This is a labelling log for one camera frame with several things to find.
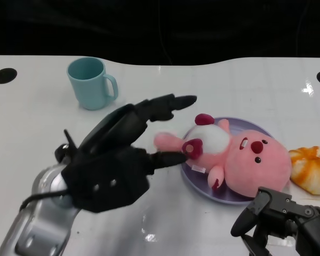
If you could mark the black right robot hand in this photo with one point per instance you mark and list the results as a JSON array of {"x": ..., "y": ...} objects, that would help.
[{"x": 277, "y": 210}]

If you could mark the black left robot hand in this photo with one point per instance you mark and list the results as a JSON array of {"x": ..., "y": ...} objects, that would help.
[{"x": 106, "y": 176}]

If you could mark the pink plush doll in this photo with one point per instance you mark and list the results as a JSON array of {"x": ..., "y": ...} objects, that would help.
[{"x": 256, "y": 168}]

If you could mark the lilac plastic plate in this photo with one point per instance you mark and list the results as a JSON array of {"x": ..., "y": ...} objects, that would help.
[{"x": 194, "y": 184}]

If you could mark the orange and white bun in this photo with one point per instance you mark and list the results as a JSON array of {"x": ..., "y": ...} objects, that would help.
[{"x": 309, "y": 170}]

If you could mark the light blue plastic mug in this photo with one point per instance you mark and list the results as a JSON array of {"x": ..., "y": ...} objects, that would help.
[{"x": 88, "y": 89}]

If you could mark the black backdrop cloth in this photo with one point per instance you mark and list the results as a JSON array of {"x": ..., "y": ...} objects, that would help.
[{"x": 96, "y": 26}]

